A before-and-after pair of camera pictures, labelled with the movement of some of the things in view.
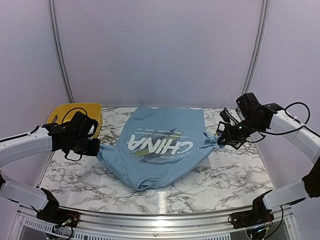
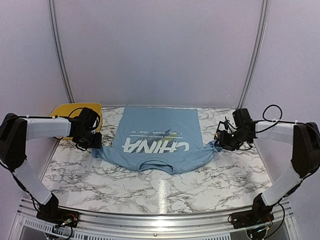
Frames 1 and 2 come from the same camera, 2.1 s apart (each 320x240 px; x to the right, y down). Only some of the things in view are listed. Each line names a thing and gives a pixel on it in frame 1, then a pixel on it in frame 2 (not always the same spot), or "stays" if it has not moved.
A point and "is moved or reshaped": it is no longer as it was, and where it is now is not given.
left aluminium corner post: (59, 50) stays
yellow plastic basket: (63, 112) stays
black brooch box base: (221, 127) stays
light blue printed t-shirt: (160, 145) is moved or reshaped
